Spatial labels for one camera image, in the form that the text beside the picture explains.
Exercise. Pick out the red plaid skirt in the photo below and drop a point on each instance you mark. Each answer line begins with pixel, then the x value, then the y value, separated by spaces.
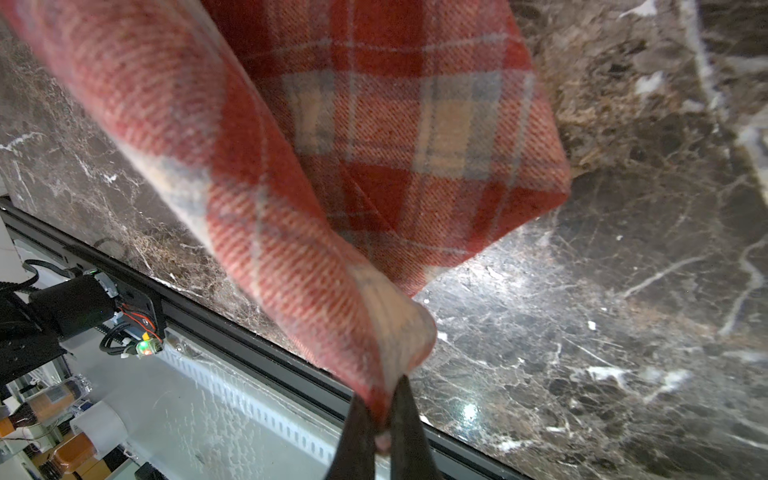
pixel 333 156

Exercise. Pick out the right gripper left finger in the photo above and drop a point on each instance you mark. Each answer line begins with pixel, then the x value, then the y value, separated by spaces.
pixel 355 454

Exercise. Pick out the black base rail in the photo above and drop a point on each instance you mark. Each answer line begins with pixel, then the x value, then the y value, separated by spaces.
pixel 289 375

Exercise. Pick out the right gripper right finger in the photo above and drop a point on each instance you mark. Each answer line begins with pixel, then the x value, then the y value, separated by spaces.
pixel 411 457

